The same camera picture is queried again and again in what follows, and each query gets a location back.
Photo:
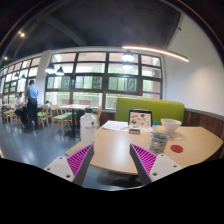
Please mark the large dark-framed window wall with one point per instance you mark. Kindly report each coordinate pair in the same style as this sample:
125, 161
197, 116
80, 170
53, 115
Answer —
96, 83

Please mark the small dark box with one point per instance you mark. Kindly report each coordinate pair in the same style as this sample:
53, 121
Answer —
134, 130

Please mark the green upholstered bench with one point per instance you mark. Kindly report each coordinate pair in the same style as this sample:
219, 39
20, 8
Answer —
166, 106

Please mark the white paper sheet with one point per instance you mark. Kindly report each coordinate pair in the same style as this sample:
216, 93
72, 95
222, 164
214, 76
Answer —
115, 125

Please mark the group of green-seated wooden chairs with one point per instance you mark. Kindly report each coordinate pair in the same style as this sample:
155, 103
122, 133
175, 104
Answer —
61, 117

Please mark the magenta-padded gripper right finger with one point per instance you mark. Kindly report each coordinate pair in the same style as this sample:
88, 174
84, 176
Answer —
163, 165

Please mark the clear plastic drink bottle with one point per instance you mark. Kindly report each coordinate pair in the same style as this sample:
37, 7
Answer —
88, 128

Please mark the green speckled white mug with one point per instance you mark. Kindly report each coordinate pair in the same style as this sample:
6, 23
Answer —
158, 141

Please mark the long curved ceiling light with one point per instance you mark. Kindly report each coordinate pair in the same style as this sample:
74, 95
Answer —
156, 51

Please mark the white paper napkin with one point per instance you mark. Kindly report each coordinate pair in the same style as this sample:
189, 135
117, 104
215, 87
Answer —
176, 136

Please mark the flat round red coaster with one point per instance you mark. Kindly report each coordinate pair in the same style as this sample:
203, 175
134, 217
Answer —
176, 148

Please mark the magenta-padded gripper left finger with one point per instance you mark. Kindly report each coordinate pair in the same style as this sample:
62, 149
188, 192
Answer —
61, 166

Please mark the small blue-capped bottle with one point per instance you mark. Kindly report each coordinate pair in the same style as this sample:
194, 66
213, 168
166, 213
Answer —
155, 125

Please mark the wooden dining table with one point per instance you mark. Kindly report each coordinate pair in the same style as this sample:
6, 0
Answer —
74, 106

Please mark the group of pendant lamps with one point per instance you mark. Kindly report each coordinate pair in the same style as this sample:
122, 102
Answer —
127, 56

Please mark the black-framed picture stand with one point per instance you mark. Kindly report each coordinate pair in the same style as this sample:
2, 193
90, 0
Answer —
140, 120

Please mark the white ceramic bowl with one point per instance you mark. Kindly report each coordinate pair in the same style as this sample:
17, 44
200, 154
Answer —
170, 125

